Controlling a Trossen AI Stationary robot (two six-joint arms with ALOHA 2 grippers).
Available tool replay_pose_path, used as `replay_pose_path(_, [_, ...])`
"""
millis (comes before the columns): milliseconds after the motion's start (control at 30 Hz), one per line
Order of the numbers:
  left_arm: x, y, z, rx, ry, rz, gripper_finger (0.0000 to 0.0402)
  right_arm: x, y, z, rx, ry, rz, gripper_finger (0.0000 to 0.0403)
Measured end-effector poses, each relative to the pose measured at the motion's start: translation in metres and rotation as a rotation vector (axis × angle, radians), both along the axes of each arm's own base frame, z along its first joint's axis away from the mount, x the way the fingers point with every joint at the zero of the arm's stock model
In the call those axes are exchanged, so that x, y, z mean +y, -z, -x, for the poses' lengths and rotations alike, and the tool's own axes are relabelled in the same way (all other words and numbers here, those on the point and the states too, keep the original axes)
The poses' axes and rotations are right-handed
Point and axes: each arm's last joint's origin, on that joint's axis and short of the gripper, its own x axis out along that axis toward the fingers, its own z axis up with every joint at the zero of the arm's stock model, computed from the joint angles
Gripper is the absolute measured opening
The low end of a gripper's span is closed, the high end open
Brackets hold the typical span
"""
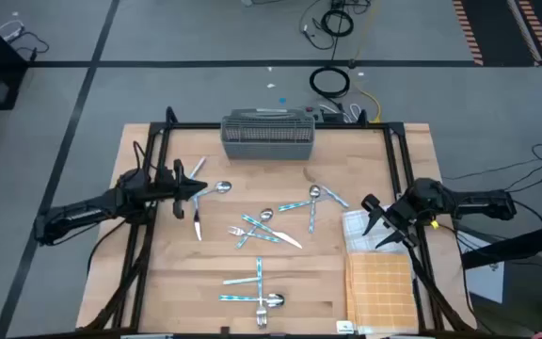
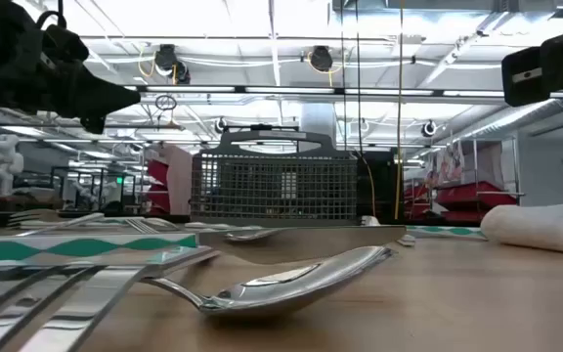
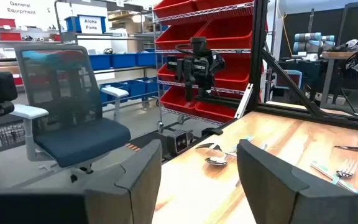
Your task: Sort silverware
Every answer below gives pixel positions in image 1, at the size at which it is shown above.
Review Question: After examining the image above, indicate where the large black cable coil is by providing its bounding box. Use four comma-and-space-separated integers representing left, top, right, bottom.
309, 66, 351, 100

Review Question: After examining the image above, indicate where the white cable bundle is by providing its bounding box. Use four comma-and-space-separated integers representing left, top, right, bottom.
0, 20, 25, 42

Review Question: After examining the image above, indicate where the small black cable coil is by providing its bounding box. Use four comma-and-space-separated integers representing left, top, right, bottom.
320, 8, 355, 39

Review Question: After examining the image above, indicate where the grey power strip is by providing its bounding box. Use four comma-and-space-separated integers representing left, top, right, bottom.
302, 105, 325, 124

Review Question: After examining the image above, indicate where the black orange-striped floor mat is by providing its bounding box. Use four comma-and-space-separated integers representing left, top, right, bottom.
452, 0, 542, 68

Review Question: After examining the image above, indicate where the patterned-handle steel spoon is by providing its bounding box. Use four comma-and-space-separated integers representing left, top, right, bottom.
234, 208, 275, 250
308, 185, 322, 234
218, 293, 285, 309
190, 180, 233, 201

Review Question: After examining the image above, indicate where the orange plaid cloth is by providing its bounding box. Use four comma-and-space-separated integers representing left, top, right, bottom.
344, 251, 421, 336

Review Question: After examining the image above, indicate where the patterned-handle steel knife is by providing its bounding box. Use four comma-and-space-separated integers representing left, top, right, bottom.
241, 214, 304, 250
192, 195, 203, 242
222, 275, 295, 286
278, 192, 343, 213

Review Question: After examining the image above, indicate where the white plaid cloth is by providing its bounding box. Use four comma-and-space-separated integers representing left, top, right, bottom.
342, 205, 417, 280

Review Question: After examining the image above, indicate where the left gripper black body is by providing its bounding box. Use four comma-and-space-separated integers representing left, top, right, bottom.
156, 158, 193, 220

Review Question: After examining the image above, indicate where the grey mesh cutlery basket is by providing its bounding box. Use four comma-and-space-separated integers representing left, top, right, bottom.
220, 107, 317, 161

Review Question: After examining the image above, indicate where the white paper sheet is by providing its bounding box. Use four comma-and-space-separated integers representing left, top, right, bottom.
456, 230, 506, 305

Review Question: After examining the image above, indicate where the thin black floor cable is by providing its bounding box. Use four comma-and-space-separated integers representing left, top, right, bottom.
14, 30, 50, 61

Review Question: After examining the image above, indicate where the thin black cable white plug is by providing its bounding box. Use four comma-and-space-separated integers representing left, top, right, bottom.
297, 0, 337, 52

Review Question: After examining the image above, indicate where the yellow cable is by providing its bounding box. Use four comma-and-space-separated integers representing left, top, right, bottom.
349, 0, 383, 124

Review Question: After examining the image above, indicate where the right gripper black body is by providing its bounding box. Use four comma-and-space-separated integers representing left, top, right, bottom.
361, 193, 425, 250

